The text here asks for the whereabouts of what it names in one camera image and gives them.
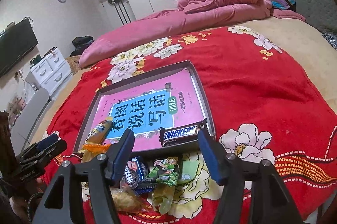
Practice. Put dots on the black television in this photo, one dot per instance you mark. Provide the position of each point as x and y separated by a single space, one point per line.
15 47

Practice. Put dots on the blue cookie packet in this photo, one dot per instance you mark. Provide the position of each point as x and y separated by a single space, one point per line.
135 168

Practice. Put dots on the grey shallow cardboard box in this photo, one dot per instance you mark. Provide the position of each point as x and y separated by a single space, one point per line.
202 97

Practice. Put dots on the clear packet with brown cake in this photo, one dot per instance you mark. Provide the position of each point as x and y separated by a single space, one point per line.
126 199

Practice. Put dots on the dark clothes pile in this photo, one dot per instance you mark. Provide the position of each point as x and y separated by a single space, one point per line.
81 45

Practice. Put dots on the white drawer cabinet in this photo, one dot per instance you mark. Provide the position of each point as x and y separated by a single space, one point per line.
50 68

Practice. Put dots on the green pea snack packet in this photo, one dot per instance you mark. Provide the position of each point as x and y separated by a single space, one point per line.
164 171

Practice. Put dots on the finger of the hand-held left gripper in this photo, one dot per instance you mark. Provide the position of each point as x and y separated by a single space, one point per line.
48 139
56 146

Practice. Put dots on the crumpled pink quilt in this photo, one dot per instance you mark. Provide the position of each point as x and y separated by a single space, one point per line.
223 3

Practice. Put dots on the orange wafer packet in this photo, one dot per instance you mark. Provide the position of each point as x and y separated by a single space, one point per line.
93 149

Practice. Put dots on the colourful striped cloth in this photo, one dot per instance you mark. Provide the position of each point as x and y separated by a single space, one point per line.
281 1

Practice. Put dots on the long pink pillow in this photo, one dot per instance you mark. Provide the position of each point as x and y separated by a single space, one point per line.
144 34

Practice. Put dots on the red floral blanket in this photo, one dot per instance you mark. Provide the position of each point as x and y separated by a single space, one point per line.
250 95

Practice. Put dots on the brown chocolate bar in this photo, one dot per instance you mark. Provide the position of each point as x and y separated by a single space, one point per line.
181 134

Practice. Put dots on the dark patterned cloth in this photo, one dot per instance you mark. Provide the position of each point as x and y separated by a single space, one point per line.
330 39

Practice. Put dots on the light green snack packet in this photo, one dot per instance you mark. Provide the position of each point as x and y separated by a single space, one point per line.
163 197

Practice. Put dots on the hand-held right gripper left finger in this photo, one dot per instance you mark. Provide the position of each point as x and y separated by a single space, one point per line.
123 153

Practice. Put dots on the pink and blue book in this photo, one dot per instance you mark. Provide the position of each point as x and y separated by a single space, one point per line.
137 97

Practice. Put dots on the yellow and blue snack packet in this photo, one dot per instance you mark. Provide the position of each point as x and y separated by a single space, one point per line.
98 132

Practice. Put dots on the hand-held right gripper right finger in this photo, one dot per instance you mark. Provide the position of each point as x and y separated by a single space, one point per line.
210 158

